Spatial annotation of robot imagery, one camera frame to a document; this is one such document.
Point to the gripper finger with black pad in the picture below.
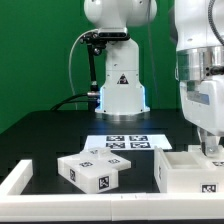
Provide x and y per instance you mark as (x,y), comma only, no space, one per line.
(211,144)
(202,135)

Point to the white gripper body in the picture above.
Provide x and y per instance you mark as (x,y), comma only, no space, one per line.
(204,105)

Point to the white door panel with knob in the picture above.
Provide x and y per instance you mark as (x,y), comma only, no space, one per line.
(214,161)

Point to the white cabinet body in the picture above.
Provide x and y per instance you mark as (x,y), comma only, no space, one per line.
(179,172)

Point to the white cabinet top block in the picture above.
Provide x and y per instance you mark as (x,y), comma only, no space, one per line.
(87,173)

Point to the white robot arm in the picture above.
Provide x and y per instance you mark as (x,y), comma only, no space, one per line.
(197,30)

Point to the white sheet with markers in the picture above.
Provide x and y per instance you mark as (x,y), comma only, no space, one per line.
(128,142)

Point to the black camera on stand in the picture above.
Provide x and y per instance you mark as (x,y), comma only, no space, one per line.
(97,41)

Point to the white table border frame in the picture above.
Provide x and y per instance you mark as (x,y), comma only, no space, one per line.
(17,207)

